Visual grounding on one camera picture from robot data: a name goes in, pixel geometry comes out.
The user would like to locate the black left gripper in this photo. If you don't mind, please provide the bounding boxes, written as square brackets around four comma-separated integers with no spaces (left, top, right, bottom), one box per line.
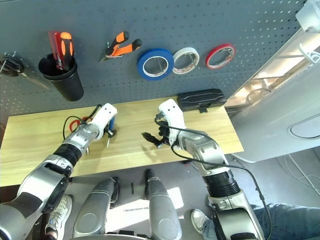
[103,119,119,138]

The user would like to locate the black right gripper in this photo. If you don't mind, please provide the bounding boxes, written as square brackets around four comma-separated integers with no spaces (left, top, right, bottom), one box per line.
[141,118,171,149]

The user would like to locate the blue handled screwdriver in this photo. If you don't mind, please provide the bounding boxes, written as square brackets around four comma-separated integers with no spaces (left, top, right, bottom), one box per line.
[106,117,117,149]

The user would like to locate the red handled scissors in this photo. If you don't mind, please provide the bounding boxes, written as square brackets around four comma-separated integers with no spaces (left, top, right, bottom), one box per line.
[69,116,91,155]

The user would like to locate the blue tape roll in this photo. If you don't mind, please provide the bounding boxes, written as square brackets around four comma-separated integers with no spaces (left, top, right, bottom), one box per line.
[136,47,175,81]

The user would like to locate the orange black pliers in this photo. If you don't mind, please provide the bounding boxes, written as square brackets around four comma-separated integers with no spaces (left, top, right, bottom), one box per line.
[99,31,143,63]

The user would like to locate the grey pegboard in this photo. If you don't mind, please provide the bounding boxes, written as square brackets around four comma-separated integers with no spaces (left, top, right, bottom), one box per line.
[0,0,311,121]

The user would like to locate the black plastic tool case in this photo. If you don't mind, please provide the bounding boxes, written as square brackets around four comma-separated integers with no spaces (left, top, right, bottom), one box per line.
[176,88,228,113]

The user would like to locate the black cup holder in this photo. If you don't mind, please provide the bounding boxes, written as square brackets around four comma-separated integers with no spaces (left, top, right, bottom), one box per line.
[38,53,85,102]

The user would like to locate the white paper sheet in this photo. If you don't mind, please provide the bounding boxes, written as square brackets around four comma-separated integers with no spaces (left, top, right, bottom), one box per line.
[104,186,185,233]

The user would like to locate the silver robot right leg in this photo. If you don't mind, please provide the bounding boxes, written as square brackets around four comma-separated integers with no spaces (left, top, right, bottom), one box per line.
[144,168,183,240]

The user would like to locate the silver robot leg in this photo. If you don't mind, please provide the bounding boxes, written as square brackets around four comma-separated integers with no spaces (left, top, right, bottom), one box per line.
[72,176,121,238]
[144,168,183,240]

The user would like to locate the silver robot left leg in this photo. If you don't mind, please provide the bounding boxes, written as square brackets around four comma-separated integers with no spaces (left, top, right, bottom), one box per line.
[72,176,121,238]

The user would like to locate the white perforated sneaker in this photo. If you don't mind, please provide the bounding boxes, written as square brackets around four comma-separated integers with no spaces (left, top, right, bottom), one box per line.
[44,194,73,240]

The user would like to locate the white tape roll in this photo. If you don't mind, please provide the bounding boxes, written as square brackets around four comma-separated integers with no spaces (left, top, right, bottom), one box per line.
[172,46,200,76]

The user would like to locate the white grey sneaker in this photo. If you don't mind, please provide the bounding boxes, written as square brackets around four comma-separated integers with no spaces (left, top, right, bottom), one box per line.
[190,208,213,237]

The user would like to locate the grey robot torso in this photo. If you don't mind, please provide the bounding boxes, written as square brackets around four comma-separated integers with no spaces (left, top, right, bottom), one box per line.
[84,231,161,240]

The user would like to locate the red tape roll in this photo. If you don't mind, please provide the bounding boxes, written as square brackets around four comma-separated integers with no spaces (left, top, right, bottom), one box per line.
[204,43,237,70]

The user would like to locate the white machine housing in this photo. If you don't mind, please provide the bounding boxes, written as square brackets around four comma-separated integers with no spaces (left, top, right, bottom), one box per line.
[223,24,320,163]

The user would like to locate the blue jeans leg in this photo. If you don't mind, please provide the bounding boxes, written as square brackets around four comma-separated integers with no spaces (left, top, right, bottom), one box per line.
[202,203,320,240]

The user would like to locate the white plastic box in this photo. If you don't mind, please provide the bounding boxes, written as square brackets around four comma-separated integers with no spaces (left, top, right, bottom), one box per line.
[295,0,320,33]

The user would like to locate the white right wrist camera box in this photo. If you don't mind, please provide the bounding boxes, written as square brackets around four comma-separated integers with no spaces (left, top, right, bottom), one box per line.
[157,99,186,147]

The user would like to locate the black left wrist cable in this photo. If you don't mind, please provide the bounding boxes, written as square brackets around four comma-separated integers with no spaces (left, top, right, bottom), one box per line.
[62,104,101,140]

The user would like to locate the silver wire pliers holder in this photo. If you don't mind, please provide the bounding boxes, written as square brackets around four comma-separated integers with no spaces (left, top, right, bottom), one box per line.
[106,41,123,59]

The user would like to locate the orange black handled screwdriver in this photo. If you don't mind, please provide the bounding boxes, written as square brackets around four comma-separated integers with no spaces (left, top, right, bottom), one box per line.
[59,31,75,72]

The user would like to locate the clear red handled screwdriver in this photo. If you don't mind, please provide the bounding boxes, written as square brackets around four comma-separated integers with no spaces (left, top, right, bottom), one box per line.
[48,31,66,71]

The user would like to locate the thin looped cable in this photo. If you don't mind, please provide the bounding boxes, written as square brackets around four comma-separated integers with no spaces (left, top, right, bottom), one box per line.
[246,87,273,102]

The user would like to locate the black handled scissors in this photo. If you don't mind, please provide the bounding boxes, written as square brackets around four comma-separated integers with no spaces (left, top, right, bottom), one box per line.
[0,51,51,91]

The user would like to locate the white floor cable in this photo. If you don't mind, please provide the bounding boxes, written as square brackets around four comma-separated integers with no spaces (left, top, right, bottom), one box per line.
[277,153,320,196]

